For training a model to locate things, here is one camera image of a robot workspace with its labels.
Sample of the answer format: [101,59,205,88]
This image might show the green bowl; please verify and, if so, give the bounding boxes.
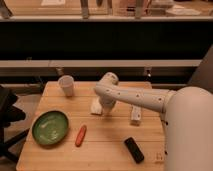
[32,111,69,146]

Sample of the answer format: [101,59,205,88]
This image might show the black office chair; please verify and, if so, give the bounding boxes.
[0,85,29,163]

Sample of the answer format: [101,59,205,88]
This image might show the white bottle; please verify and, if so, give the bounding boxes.
[130,106,141,126]

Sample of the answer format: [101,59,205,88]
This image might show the white sponge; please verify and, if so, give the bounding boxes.
[91,98,102,115]

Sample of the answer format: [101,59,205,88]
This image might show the black remote control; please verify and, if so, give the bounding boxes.
[124,137,144,164]

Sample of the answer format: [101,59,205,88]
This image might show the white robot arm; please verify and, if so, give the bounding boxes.
[94,45,213,171]

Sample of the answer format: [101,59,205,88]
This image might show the orange carrot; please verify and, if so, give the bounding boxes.
[75,125,87,147]

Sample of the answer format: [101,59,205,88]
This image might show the white paper cup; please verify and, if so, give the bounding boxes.
[58,75,74,97]

